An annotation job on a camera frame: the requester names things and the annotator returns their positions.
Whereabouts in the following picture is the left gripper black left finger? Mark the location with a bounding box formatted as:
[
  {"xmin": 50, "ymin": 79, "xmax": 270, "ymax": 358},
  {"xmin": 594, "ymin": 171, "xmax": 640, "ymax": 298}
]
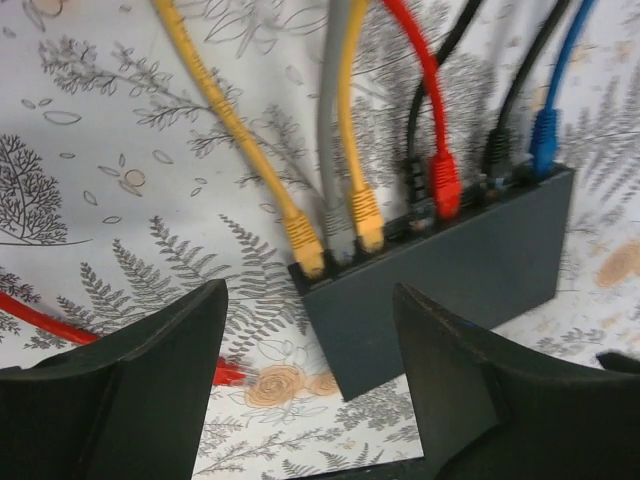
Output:
[{"xmin": 1, "ymin": 280, "xmax": 228, "ymax": 480}]

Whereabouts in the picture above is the red ethernet cable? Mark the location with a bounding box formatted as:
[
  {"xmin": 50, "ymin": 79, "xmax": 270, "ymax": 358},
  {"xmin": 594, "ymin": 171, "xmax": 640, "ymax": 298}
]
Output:
[{"xmin": 0, "ymin": 0, "xmax": 462, "ymax": 389}]

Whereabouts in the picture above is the blue ethernet cable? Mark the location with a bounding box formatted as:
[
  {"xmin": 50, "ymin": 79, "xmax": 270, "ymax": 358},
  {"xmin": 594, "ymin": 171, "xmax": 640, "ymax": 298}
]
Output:
[{"xmin": 528, "ymin": 0, "xmax": 599, "ymax": 177}]

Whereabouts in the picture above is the yellow ethernet cable, inner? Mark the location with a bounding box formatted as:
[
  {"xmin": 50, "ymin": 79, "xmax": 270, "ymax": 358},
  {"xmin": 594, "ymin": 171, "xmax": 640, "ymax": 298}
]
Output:
[{"xmin": 337, "ymin": 0, "xmax": 385, "ymax": 253}]

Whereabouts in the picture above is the black ethernet cable, left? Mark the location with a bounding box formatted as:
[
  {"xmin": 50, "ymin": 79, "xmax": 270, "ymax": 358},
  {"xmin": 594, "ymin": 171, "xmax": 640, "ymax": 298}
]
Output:
[{"xmin": 404, "ymin": 0, "xmax": 485, "ymax": 211}]

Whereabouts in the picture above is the yellow ethernet cable,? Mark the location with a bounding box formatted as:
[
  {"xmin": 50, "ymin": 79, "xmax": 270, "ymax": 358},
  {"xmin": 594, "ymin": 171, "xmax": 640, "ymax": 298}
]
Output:
[
  {"xmin": 151, "ymin": 0, "xmax": 325, "ymax": 278},
  {"xmin": 337, "ymin": 0, "xmax": 385, "ymax": 253}
]

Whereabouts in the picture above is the yellow ethernet cable, outer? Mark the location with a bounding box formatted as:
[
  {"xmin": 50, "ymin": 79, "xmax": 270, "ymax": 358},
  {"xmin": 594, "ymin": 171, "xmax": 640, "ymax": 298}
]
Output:
[{"xmin": 151, "ymin": 0, "xmax": 325, "ymax": 278}]

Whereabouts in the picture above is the black ethernet cable,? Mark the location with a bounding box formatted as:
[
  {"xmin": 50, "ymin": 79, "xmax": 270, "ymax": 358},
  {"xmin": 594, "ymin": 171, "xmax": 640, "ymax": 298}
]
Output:
[
  {"xmin": 404, "ymin": 0, "xmax": 485, "ymax": 211},
  {"xmin": 482, "ymin": 0, "xmax": 571, "ymax": 181}
]

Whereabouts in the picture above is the floral patterned table mat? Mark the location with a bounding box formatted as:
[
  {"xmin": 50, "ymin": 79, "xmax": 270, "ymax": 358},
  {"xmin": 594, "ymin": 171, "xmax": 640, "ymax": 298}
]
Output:
[{"xmin": 1, "ymin": 1, "xmax": 639, "ymax": 479}]

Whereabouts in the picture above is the black ethernet cable, right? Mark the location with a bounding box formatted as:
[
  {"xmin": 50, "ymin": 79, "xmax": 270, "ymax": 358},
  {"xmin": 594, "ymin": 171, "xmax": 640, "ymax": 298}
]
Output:
[{"xmin": 482, "ymin": 0, "xmax": 571, "ymax": 181}]

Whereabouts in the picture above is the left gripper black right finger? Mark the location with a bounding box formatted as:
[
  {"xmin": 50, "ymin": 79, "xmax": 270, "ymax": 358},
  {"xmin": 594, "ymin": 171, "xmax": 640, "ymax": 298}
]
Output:
[{"xmin": 393, "ymin": 284, "xmax": 639, "ymax": 479}]

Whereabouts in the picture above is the dark grey network switch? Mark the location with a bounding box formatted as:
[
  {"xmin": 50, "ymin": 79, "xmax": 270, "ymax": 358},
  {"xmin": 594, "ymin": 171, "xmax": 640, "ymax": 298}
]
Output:
[{"xmin": 288, "ymin": 164, "xmax": 574, "ymax": 401}]

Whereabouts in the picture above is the grey ethernet cable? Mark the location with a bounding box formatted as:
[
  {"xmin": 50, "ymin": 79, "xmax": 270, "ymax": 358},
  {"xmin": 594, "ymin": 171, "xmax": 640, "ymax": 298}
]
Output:
[{"xmin": 318, "ymin": 0, "xmax": 357, "ymax": 265}]

